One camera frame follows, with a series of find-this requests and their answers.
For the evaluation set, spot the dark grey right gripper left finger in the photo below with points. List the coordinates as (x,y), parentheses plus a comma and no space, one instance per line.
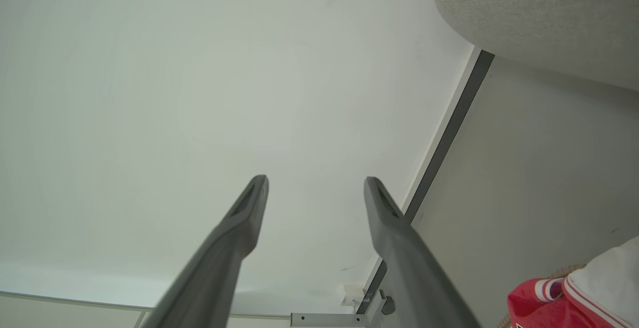
(219,268)

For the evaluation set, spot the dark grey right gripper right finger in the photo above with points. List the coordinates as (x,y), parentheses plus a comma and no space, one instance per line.
(414,273)

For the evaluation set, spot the white cloth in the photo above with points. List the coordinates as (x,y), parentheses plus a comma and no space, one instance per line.
(579,298)

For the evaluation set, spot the dark grey round knob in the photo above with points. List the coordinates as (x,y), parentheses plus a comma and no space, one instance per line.
(388,306)

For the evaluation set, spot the dark grey baseboard strip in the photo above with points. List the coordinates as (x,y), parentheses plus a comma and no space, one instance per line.
(452,128)

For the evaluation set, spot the red white striped garment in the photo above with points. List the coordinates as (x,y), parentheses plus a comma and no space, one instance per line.
(566,270)

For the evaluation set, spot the small white wall socket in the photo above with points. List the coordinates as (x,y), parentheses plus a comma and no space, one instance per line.
(352,293)

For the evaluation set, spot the grey metal bracket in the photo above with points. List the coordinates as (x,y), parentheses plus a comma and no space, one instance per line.
(327,319)

